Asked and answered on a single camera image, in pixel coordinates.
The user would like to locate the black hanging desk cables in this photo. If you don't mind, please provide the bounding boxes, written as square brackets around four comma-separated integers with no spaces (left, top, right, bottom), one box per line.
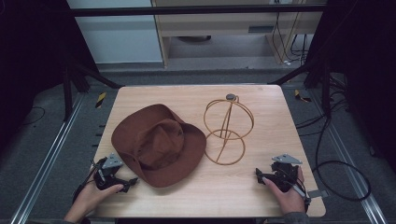
[271,12,310,67]

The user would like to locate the brown felt cowboy hat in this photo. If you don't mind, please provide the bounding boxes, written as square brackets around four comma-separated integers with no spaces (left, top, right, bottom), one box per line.
[110,103,207,189]

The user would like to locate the person's right hand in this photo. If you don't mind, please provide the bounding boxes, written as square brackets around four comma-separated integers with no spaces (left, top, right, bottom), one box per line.
[262,167,308,217]

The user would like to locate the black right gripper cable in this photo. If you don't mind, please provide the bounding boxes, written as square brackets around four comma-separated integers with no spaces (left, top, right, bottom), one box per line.
[288,180,312,213]

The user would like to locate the black curtain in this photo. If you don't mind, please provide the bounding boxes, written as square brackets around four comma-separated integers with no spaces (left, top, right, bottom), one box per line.
[303,0,396,172]
[0,0,100,150]

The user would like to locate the black metal stand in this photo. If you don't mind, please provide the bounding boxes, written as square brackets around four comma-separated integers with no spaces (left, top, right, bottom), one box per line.
[61,59,124,122]
[268,57,332,118]

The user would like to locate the person's left hand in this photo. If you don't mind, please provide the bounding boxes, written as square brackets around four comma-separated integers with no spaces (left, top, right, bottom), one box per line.
[72,182,125,219]

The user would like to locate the black metal crossbar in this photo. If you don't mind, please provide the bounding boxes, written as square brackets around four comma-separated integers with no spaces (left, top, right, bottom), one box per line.
[64,4,328,18]

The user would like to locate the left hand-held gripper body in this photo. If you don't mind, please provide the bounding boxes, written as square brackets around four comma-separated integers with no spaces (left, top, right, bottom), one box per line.
[92,152,125,191]

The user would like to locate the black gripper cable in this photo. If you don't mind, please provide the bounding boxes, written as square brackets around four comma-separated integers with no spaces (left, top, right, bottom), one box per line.
[288,180,312,213]
[72,160,105,203]

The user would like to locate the thin black floor cable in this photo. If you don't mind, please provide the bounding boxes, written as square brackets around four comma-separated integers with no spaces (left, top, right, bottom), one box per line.
[20,105,47,127]

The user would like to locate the silver floor rail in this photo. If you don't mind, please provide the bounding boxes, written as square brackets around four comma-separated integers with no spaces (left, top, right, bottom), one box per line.
[8,92,86,224]
[307,88,389,224]

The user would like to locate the white cabinet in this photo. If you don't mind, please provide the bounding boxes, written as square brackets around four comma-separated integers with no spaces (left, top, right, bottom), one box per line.
[65,0,164,64]

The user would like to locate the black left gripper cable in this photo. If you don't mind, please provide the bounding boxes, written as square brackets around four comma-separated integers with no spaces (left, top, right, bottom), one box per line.
[72,160,105,203]

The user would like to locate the gold wire hat stand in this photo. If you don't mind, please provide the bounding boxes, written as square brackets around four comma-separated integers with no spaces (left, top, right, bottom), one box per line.
[203,93,255,166]

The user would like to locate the black looped floor cable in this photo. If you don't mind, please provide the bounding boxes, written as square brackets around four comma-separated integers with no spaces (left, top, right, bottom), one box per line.
[312,115,373,203]

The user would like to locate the grey cable tag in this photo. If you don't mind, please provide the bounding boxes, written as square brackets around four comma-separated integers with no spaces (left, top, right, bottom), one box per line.
[307,189,330,200]

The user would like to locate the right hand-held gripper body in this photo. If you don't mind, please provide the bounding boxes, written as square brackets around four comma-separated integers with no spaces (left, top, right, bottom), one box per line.
[266,153,304,193]

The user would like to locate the yellow black striped tape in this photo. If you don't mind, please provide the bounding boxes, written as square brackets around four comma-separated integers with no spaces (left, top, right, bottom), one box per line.
[293,89,312,104]
[94,91,107,109]

